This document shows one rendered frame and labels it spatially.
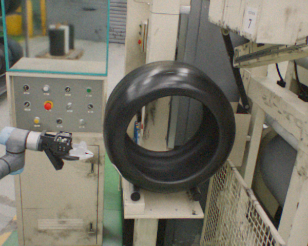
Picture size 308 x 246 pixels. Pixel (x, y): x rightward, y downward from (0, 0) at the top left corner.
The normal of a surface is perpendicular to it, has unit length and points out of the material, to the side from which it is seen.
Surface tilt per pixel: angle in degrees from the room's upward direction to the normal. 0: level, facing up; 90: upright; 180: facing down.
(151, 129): 90
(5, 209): 0
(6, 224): 0
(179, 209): 0
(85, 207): 90
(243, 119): 90
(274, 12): 90
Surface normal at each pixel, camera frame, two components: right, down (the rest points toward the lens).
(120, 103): -0.51, -0.14
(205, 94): 0.21, 0.22
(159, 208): 0.08, -0.93
